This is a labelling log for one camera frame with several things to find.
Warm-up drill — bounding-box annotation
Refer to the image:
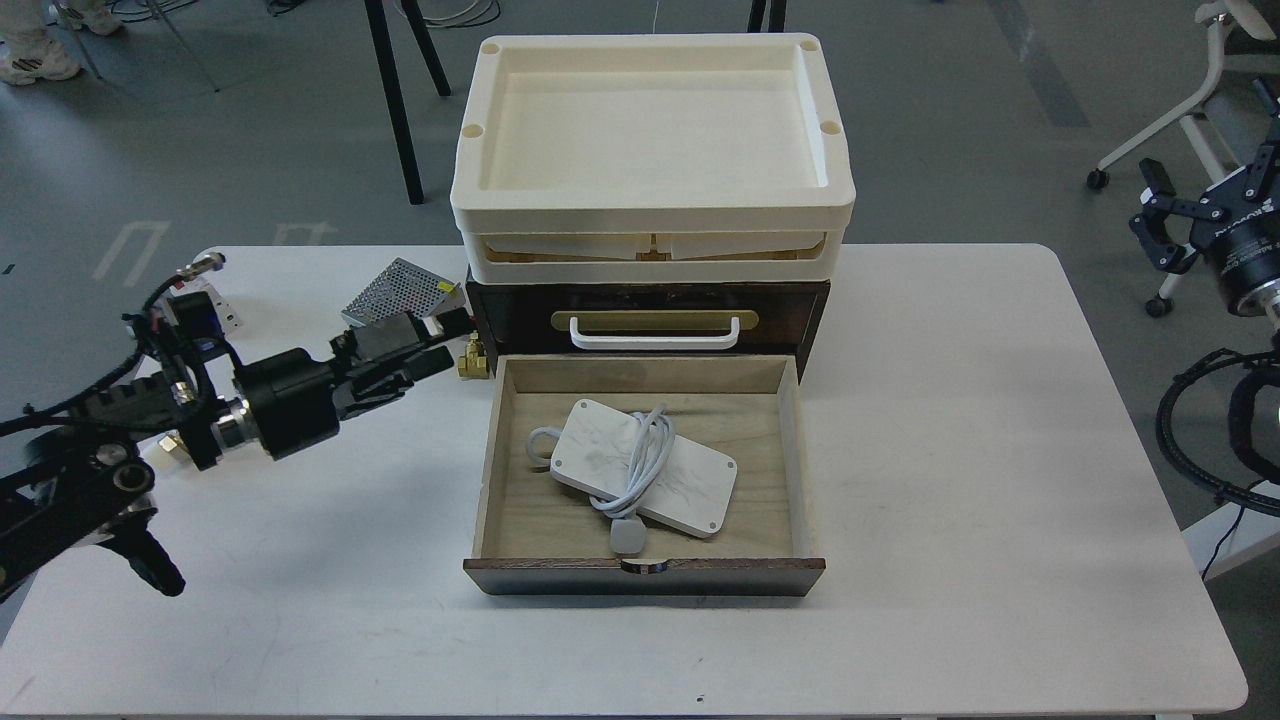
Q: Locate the white red terminal block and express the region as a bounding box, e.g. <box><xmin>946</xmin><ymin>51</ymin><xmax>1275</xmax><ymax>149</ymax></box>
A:
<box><xmin>165</xmin><ymin>281</ymin><xmax>242</xmax><ymax>340</ymax></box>

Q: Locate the cream plastic stacked tray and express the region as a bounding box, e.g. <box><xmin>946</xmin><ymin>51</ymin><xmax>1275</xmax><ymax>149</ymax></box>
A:
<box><xmin>451</xmin><ymin>33</ymin><xmax>856</xmax><ymax>284</ymax></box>

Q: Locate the open wooden drawer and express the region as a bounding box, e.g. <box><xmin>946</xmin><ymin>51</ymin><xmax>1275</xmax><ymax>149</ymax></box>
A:
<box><xmin>463</xmin><ymin>355</ymin><xmax>826</xmax><ymax>596</ymax></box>

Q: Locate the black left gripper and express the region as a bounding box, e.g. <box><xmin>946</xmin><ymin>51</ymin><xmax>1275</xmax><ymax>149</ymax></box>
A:
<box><xmin>233</xmin><ymin>307</ymin><xmax>474</xmax><ymax>460</ymax></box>

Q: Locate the white office chair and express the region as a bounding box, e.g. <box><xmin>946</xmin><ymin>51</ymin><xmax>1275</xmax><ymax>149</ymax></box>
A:
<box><xmin>1085</xmin><ymin>1</ymin><xmax>1279</xmax><ymax>323</ymax></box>

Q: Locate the white sneaker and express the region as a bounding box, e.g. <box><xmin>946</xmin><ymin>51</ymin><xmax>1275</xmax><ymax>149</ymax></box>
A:
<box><xmin>1</xmin><ymin>1</ymin><xmax>124</xmax><ymax>86</ymax></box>

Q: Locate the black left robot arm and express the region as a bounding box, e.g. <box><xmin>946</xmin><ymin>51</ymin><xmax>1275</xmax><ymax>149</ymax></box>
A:
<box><xmin>1</xmin><ymin>252</ymin><xmax>474</xmax><ymax>596</ymax></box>

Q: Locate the white drawer handle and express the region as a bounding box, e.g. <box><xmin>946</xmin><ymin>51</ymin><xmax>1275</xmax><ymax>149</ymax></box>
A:
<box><xmin>568</xmin><ymin>315</ymin><xmax>742</xmax><ymax>352</ymax></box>

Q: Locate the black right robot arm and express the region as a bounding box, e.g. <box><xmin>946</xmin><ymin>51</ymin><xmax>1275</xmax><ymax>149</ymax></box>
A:
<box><xmin>1129</xmin><ymin>76</ymin><xmax>1279</xmax><ymax>516</ymax></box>

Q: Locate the brass valve red handle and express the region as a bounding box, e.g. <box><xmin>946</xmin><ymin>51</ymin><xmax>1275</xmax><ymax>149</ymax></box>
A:
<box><xmin>456</xmin><ymin>332</ymin><xmax>492</xmax><ymax>380</ymax></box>

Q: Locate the metal mesh power supply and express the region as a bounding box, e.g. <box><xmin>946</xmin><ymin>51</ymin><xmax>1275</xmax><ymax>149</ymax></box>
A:
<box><xmin>340</xmin><ymin>258</ymin><xmax>465</xmax><ymax>327</ymax></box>

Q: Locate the white power strip with cable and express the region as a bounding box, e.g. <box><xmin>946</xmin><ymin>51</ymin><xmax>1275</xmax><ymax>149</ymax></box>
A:
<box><xmin>526</xmin><ymin>398</ymin><xmax>739</xmax><ymax>556</ymax></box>

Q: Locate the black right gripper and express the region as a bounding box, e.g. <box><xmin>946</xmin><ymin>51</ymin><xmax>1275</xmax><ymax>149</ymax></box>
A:
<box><xmin>1129</xmin><ymin>78</ymin><xmax>1279</xmax><ymax>316</ymax></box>

